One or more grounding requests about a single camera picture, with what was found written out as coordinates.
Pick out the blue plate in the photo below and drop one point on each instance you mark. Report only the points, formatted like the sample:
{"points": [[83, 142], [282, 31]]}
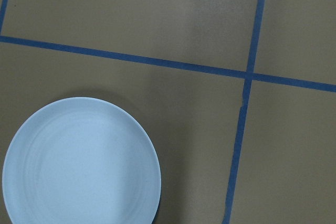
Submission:
{"points": [[81, 160]]}

